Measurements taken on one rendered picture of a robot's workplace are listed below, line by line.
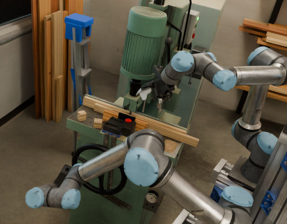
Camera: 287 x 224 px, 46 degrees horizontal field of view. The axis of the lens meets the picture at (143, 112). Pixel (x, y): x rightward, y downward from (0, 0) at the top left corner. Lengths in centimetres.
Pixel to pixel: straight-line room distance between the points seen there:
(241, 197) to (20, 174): 190
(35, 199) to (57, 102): 200
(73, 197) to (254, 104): 95
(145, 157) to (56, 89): 224
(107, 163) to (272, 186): 69
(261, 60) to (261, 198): 60
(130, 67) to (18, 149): 169
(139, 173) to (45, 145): 208
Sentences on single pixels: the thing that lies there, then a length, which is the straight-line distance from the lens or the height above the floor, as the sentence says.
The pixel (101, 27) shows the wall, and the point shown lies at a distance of 436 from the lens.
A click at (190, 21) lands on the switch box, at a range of 184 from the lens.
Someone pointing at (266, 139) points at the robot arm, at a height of 105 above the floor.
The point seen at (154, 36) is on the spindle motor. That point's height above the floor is 142.
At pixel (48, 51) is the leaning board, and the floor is 72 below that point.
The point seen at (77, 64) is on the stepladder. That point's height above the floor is 84.
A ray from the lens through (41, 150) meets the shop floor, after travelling 305.
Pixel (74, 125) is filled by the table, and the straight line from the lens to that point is 181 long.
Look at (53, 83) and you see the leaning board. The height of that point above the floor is 41.
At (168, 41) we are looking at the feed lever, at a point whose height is 143.
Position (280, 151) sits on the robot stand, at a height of 118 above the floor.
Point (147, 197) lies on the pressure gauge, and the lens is 178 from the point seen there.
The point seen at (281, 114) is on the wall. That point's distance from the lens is 433.
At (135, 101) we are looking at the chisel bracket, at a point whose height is 107.
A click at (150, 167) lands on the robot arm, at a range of 106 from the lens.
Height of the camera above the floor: 189
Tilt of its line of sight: 30 degrees down
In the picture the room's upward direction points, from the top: 12 degrees clockwise
